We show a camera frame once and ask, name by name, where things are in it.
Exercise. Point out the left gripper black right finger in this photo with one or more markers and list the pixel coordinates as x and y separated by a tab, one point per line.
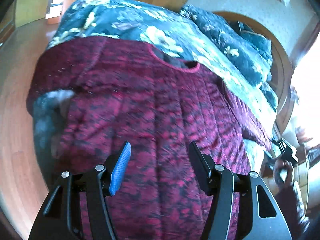
244	197

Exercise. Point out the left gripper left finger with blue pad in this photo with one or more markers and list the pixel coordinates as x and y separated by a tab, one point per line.
60	214

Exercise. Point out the dark red knitted garment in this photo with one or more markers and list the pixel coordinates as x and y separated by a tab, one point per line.
131	91

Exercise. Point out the person's right hand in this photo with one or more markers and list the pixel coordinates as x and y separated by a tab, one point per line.
283	173

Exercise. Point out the wooden curved headboard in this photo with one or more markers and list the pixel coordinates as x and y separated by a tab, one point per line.
281	69

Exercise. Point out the folded teal floral quilt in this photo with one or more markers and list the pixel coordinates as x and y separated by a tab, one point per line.
245	58

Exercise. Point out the dark teal pillow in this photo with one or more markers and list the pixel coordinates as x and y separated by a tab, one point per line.
259	42

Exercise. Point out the teal floral bed blanket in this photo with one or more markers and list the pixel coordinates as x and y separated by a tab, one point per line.
168	31

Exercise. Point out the white wall lamp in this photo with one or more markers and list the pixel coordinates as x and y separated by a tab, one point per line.
286	3

